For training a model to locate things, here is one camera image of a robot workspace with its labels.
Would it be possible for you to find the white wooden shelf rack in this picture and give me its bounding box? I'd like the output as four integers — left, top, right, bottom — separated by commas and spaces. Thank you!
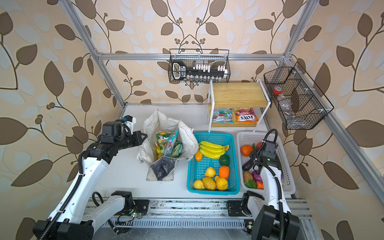
208, 80, 271, 132

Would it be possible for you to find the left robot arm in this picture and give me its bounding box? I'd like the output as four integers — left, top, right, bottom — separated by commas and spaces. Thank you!
33, 116, 148, 240

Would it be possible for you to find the teal plastic basket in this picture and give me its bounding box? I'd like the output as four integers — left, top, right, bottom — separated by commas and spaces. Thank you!
187, 132, 240, 196

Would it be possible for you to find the green pepper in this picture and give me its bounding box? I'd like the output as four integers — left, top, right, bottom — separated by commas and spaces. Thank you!
244, 180, 258, 189

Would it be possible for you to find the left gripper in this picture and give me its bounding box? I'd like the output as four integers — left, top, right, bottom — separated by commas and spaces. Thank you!
113, 130, 148, 152

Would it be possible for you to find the yellow bumpy lemon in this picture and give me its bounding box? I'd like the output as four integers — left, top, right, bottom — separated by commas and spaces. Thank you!
202, 177, 217, 191

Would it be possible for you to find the small yellow lemon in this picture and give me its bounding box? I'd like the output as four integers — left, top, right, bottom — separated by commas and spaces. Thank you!
193, 180, 205, 190

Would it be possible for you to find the white plastic basket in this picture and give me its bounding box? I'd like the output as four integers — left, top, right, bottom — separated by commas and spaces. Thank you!
237, 132, 296, 197

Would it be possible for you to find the purple onion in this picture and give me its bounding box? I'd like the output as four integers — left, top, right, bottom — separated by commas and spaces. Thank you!
252, 170, 263, 183

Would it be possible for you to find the black wire basket centre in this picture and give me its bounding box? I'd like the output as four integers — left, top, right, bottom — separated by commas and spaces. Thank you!
168, 48, 231, 84

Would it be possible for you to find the orange tangerine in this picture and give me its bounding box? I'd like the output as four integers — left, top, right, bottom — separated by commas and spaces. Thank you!
219, 166, 230, 179

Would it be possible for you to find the green avocado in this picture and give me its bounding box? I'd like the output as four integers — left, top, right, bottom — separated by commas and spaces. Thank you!
219, 154, 231, 167

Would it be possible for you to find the yellow round lemon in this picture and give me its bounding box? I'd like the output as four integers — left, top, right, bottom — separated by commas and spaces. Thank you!
215, 177, 229, 191

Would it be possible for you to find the white canvas grocery bag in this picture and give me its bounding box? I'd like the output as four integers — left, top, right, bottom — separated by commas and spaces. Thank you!
138, 110, 199, 182

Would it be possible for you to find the orange fruit white basket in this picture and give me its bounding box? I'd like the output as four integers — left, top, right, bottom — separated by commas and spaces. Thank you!
241, 145, 254, 157

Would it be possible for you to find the red green candy bag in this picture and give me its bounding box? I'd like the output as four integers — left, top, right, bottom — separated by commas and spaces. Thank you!
212, 108, 233, 123

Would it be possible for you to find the black wire basket right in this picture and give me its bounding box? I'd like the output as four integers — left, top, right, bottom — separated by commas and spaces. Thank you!
264, 62, 334, 130

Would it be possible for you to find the plastic bottle red cap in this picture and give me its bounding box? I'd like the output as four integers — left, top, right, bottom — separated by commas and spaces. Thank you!
273, 86, 292, 111

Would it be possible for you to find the black tool in basket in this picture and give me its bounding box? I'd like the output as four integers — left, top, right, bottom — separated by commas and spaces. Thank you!
168, 60, 230, 82

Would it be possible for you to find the brown potato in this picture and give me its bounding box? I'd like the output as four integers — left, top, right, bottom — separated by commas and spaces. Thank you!
243, 171, 253, 183

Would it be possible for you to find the orange Fox's candy bag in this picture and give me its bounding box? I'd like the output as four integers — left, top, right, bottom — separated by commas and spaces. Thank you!
234, 108, 259, 124

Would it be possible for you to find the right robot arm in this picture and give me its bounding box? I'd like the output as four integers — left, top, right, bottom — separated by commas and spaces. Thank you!
226, 129, 301, 240

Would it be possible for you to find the black wire basket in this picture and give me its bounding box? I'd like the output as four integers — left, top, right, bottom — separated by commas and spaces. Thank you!
264, 62, 334, 130
168, 48, 231, 84

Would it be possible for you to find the green banana bunch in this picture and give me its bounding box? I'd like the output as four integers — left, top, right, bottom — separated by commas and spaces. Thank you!
199, 141, 229, 159

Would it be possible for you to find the pink teal snack bag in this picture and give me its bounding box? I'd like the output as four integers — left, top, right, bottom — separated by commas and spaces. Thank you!
164, 129, 179, 157

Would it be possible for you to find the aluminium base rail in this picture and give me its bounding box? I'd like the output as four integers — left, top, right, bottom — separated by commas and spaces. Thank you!
64, 197, 313, 229

